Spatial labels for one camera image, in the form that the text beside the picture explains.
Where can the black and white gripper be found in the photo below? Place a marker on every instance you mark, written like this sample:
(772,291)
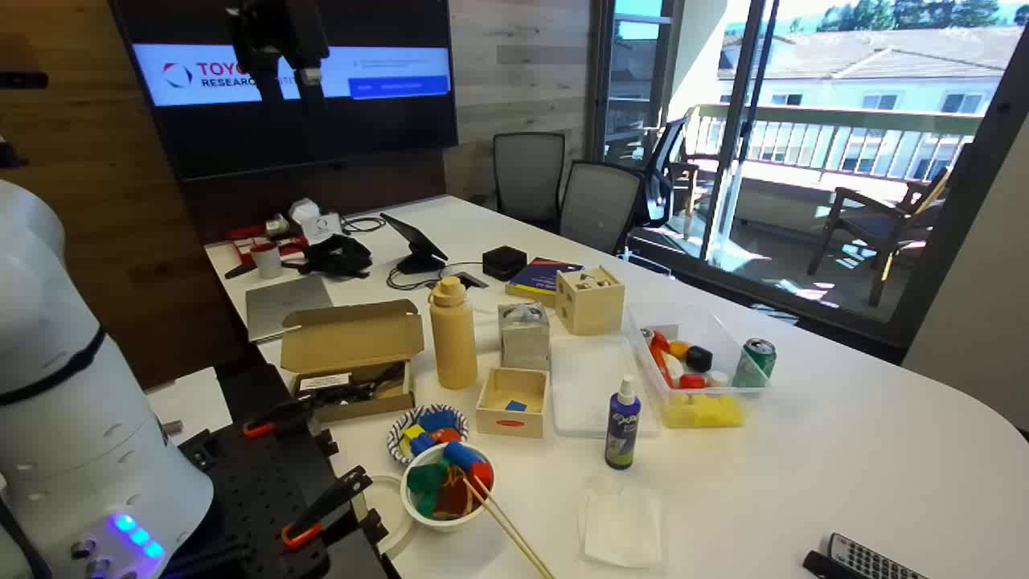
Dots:
(280,29)

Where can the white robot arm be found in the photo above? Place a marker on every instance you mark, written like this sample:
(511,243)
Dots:
(95,486)

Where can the patterned plate with blocks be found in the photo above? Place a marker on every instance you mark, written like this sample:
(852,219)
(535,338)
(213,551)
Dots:
(423,430)

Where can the white bowl with blocks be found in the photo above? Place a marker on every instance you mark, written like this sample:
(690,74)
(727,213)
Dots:
(447,486)

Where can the black cloth bundle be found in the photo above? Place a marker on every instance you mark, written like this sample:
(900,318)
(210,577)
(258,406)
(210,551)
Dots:
(337,259)

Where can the black tablet stand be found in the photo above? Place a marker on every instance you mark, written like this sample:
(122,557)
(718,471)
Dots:
(423,252)

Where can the grey office chair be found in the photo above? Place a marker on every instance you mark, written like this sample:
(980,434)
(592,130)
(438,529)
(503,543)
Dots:
(529,171)
(598,205)

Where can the black small box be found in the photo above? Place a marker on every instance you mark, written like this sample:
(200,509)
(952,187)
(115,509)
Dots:
(503,260)

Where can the open cardboard box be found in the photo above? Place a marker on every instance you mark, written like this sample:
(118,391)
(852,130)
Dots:
(355,347)

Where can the tan water bottle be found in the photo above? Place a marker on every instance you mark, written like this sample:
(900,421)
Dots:
(454,342)

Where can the blue and red book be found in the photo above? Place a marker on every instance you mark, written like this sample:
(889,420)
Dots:
(537,280)

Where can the black orange clamp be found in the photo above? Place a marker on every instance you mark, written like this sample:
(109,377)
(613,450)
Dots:
(287,416)
(330,514)

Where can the grey metal tin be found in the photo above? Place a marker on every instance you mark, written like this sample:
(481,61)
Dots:
(524,334)

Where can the wooden shape sorter box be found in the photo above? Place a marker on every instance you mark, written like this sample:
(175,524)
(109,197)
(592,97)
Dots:
(590,300)

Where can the small wooden tray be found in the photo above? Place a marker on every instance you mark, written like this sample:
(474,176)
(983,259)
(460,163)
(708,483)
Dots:
(511,404)

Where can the blue glue bottle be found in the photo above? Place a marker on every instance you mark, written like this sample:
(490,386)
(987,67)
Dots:
(622,425)

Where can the green soda can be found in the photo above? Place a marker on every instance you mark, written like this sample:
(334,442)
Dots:
(757,361)

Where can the clear plastic bag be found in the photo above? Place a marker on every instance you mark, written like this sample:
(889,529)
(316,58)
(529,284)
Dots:
(622,523)

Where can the black remote control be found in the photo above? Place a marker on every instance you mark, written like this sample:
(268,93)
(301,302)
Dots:
(844,557)

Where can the wall television screen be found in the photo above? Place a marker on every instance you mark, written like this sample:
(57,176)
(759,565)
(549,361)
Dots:
(387,85)

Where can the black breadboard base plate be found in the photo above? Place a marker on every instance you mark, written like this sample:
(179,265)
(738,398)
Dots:
(262,486)

